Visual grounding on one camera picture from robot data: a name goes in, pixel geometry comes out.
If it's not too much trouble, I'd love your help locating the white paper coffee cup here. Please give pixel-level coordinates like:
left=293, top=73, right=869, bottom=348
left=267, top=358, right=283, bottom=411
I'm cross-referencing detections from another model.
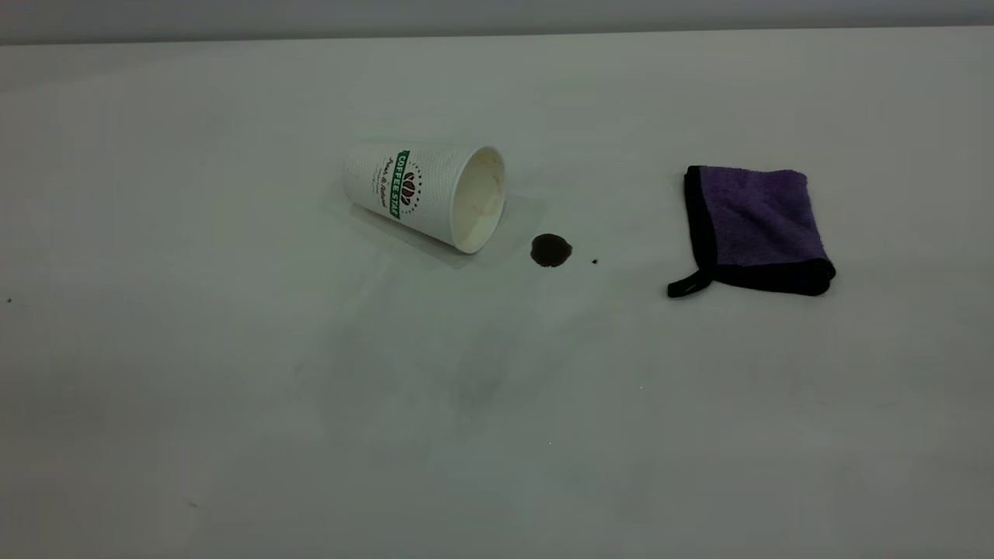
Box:
left=342, top=144, right=507, bottom=255

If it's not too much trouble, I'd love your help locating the purple cloth with black trim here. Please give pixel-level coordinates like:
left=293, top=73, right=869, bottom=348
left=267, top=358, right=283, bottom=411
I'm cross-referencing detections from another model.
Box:
left=667, top=165, right=837, bottom=300

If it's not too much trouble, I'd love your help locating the dark coffee spill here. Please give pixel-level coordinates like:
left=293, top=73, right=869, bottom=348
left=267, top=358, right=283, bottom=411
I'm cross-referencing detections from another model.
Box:
left=530, top=233, right=574, bottom=269

